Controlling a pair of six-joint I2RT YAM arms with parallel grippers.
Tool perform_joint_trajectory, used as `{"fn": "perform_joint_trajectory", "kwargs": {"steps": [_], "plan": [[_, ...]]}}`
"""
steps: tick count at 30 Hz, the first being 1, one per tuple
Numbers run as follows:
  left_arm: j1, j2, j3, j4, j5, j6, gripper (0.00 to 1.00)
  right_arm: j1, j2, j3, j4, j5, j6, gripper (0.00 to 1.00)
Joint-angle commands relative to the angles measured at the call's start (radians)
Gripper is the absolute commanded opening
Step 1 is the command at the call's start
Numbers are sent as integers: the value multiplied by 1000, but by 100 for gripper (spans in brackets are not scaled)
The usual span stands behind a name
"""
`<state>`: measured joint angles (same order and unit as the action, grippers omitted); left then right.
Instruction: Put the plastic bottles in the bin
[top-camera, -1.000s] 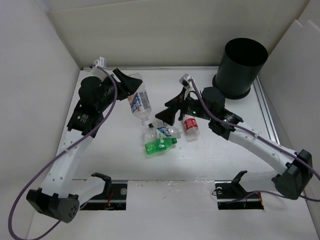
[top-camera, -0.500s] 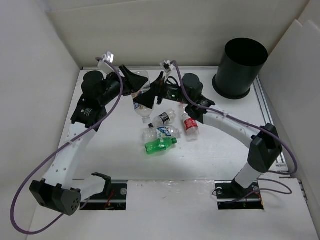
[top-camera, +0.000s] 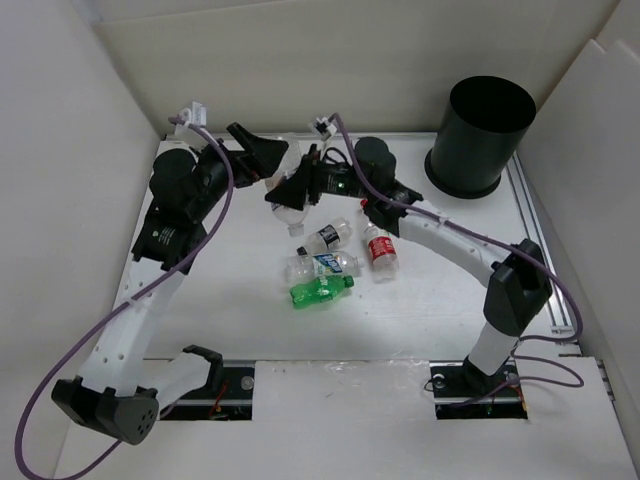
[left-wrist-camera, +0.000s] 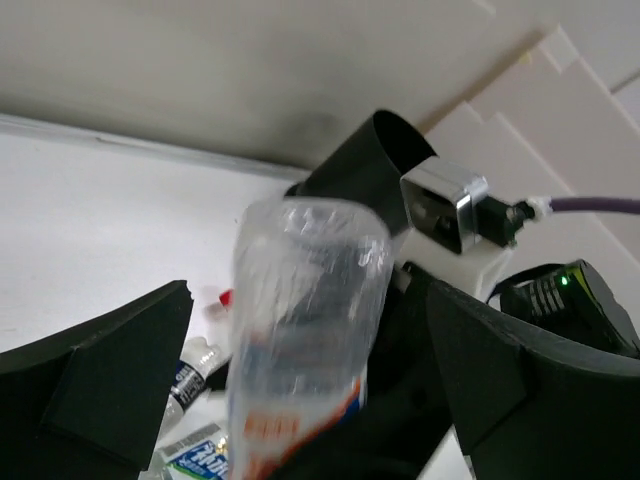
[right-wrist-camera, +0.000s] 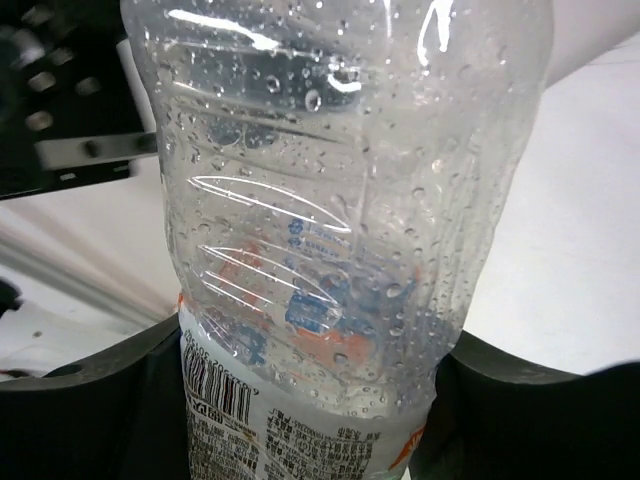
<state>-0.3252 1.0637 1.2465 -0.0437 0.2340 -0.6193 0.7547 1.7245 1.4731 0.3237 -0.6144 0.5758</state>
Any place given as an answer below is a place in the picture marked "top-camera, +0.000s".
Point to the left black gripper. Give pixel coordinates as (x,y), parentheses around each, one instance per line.
(261,159)

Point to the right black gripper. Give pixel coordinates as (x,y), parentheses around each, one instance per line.
(293,191)

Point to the clear bottle red blue label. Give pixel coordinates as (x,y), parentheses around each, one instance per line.
(294,219)

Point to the clear bottle black label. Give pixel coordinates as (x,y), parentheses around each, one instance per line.
(328,238)

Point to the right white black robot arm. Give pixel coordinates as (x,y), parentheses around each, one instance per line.
(517,284)

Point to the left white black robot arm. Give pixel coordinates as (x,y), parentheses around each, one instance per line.
(110,393)

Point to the black cylindrical bin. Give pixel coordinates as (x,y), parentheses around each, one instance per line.
(485,119)

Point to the clear bottle blue white label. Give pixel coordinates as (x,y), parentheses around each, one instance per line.
(303,269)

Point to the green plastic bottle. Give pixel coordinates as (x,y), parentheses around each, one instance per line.
(320,290)

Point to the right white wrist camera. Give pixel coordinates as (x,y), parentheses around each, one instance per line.
(323,127)

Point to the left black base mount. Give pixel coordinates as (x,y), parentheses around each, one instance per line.
(232,401)

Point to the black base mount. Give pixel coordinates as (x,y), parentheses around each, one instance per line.
(232,401)
(460,394)

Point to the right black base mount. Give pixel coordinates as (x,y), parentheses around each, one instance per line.
(460,394)

